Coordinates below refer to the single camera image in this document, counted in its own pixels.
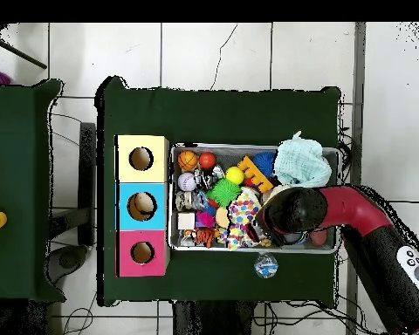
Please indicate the polka dot paper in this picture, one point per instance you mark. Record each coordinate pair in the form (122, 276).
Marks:
(242, 216)

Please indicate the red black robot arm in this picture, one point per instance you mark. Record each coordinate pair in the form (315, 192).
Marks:
(363, 216)

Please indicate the clear mesh bin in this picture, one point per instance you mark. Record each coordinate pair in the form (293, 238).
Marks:
(202, 248)

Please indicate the cream waffle cloth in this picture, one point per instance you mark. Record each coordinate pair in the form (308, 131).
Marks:
(272, 192)

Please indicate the green spiky ball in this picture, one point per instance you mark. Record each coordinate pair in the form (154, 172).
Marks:
(225, 192)

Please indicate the orange toy brick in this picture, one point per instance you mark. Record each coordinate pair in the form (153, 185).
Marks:
(255, 174)

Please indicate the yellow smiley ball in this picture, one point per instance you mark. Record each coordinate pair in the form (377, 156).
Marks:
(234, 175)

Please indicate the blue spiky ball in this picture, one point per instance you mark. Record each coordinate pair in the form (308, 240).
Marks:
(264, 163)

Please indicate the mint green cloth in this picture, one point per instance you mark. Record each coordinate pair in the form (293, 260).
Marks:
(300, 167)

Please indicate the white baseball toy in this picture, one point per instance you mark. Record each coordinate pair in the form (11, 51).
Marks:
(186, 182)

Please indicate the red orange ball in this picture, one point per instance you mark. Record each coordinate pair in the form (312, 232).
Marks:
(207, 160)

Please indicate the orange basketball toy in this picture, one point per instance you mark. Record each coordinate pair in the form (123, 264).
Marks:
(187, 160)

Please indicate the dark green table cloth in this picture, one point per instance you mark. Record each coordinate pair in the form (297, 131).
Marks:
(160, 111)

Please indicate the black floor stand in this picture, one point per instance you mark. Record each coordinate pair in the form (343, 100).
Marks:
(87, 181)

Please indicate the side table green cloth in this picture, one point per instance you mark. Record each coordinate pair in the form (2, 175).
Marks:
(17, 157)

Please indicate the black tripod leg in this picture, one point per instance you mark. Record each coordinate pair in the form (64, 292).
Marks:
(21, 53)

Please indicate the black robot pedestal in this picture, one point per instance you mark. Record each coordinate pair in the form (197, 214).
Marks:
(209, 321)

